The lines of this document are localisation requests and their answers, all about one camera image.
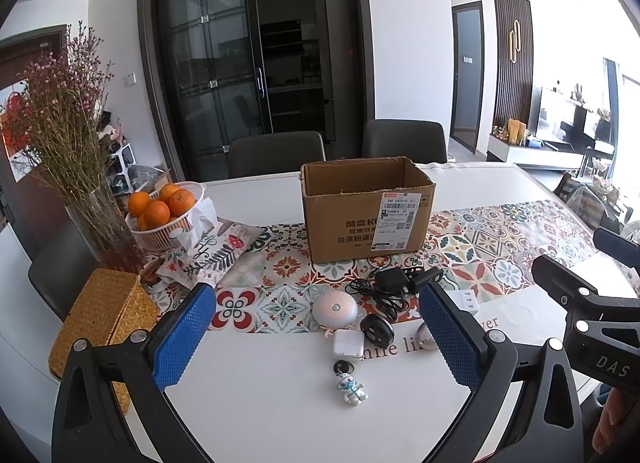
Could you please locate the black round mouse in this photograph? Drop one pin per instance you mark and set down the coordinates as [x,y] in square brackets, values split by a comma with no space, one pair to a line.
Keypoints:
[377,330]

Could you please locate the dark grey dining chair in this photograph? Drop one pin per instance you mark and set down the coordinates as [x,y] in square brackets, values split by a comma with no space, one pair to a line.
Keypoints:
[421,141]
[274,153]

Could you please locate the floral fabric tissue cover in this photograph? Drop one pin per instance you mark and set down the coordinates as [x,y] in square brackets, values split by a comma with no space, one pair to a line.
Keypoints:
[206,252]

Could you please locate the person's right hand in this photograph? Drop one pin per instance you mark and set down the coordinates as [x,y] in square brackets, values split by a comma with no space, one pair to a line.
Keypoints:
[616,410]

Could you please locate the pink round night light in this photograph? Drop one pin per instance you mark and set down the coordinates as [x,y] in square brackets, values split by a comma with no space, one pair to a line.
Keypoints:
[334,310]

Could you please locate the astronaut figurine keychain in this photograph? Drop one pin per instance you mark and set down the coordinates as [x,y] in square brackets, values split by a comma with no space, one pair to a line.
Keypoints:
[352,391]

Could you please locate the patterned tile table runner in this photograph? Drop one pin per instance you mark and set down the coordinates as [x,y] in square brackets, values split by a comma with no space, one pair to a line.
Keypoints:
[486,249]

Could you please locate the white fruit basket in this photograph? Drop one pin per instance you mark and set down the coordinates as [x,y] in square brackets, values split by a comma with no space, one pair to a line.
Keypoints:
[158,239]

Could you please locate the dark glass door cabinet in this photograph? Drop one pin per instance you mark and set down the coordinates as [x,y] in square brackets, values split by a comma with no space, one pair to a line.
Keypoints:
[219,71]

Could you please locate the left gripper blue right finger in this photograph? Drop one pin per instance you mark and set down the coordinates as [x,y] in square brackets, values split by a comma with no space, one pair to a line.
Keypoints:
[545,424]

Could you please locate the white square charger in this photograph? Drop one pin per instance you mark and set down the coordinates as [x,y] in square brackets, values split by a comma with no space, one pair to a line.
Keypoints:
[348,345]

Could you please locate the white USB charger hub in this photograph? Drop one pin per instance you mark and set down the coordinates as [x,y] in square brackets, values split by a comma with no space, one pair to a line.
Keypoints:
[465,300]

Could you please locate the white shoe rack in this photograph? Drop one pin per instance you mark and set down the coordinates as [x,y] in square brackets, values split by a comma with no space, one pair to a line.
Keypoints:
[117,171]

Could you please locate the black power adapter with cable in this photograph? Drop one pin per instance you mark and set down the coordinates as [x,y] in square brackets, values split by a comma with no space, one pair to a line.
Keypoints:
[390,289]

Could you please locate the dark chair at left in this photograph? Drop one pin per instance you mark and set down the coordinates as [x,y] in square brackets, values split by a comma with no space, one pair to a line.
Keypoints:
[61,269]

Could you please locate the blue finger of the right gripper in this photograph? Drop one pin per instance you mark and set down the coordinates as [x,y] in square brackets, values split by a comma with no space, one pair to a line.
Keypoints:
[615,246]
[586,310]

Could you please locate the brown cardboard box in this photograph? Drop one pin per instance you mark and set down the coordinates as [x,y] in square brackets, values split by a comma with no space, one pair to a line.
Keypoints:
[365,208]

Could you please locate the white TV console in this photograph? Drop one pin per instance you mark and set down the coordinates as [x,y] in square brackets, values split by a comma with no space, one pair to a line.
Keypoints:
[525,157]

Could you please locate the silver round object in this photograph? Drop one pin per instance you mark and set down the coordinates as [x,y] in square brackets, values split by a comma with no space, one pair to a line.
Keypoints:
[424,338]

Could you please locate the dried pink flowers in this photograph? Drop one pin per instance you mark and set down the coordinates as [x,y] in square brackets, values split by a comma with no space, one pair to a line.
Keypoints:
[55,121]

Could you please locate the glass vase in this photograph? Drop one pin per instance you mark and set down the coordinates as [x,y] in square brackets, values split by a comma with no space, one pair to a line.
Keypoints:
[99,220]

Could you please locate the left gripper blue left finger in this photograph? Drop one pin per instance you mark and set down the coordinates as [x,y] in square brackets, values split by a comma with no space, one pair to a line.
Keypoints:
[88,424]

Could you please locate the orange fruit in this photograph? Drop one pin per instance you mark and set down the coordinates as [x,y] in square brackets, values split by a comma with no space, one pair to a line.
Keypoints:
[156,215]
[138,202]
[180,202]
[166,191]

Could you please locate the black bike flashlight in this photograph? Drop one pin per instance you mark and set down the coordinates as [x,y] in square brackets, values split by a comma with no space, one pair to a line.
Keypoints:
[425,278]

